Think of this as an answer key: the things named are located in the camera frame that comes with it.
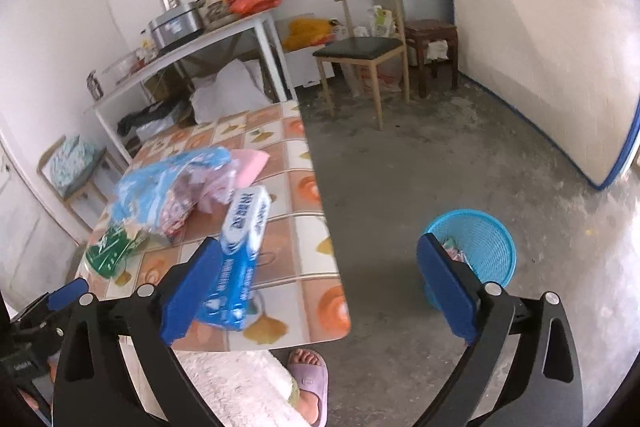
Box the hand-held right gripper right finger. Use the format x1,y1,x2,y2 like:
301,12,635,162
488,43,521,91
410,232,585,427

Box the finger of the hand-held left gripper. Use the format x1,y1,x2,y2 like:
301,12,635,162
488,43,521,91
10,278,90,339

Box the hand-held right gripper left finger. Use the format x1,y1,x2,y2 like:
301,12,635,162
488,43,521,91
52,236,223,427

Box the blue plastic wastebasket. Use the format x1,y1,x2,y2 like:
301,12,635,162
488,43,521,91
422,209,516,308

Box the green label plastic bottle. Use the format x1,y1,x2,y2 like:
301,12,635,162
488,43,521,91
82,219,161,280

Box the blue tissue packet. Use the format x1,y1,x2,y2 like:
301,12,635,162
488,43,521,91
195,184,273,333

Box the blue plastic bag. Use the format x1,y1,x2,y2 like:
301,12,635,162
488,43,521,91
114,146,236,248

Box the pink cloth pack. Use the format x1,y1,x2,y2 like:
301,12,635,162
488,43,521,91
227,149,271,188

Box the white door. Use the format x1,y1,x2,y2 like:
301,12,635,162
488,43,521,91
0,127,86,303

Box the patterned tablecloth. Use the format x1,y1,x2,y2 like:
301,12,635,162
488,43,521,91
75,101,353,353

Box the floral cushion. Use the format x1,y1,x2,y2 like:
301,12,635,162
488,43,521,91
50,134,96,198

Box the wooden chair black seat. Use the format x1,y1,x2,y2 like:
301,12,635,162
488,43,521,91
313,0,411,131
37,134,123,230

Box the purple slipper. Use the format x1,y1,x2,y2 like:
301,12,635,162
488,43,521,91
287,349,329,425

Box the black bag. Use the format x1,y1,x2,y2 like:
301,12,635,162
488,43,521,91
117,102,186,135

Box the white printed plastic sack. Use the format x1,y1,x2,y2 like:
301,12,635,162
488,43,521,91
350,52,406,95

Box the clear glass container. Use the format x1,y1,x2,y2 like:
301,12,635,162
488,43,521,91
102,52,146,82

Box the dark wooden stool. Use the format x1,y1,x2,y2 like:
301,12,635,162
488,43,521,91
404,19,460,98

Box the white side table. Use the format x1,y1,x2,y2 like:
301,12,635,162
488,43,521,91
82,9,296,158

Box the metal kitchen appliance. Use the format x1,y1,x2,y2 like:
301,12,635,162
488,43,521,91
147,3,206,50

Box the white mattress blue edge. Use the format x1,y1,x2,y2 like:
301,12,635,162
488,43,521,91
442,0,640,192

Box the white paper bag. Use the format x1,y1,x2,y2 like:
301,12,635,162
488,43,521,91
367,5,398,38

